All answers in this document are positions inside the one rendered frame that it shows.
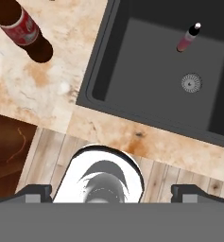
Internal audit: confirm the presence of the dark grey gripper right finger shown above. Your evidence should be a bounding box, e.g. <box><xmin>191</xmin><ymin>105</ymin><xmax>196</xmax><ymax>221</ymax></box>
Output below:
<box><xmin>170</xmin><ymin>183</ymin><xmax>224</xmax><ymax>204</ymax></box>

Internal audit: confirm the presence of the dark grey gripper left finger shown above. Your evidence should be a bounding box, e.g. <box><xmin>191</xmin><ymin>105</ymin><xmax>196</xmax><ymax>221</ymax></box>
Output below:
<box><xmin>0</xmin><ymin>183</ymin><xmax>53</xmax><ymax>204</ymax></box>

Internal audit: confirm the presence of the round metal sink drain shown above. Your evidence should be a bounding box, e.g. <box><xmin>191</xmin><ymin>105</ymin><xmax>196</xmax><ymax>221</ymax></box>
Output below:
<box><xmin>181</xmin><ymin>72</ymin><xmax>203</xmax><ymax>95</ymax></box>

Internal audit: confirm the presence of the dark grey sink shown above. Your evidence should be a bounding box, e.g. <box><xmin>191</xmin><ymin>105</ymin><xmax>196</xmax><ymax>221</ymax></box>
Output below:
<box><xmin>75</xmin><ymin>0</ymin><xmax>224</xmax><ymax>150</ymax></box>

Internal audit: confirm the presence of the small pink bottle black cap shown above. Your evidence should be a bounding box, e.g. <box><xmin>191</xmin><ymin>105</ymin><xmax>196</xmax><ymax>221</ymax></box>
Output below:
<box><xmin>176</xmin><ymin>22</ymin><xmax>202</xmax><ymax>54</ymax></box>

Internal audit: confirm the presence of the large brown bottle red label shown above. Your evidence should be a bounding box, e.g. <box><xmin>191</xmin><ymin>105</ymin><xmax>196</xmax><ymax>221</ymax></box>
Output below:
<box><xmin>0</xmin><ymin>0</ymin><xmax>54</xmax><ymax>64</ymax></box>

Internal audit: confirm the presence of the white and black round object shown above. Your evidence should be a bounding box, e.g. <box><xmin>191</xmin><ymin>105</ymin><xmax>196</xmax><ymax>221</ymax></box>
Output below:
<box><xmin>52</xmin><ymin>144</ymin><xmax>146</xmax><ymax>204</ymax></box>

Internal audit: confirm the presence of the brown wooden cupboard door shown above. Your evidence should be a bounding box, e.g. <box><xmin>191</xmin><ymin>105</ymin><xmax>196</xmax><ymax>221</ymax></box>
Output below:
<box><xmin>0</xmin><ymin>112</ymin><xmax>39</xmax><ymax>201</ymax></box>

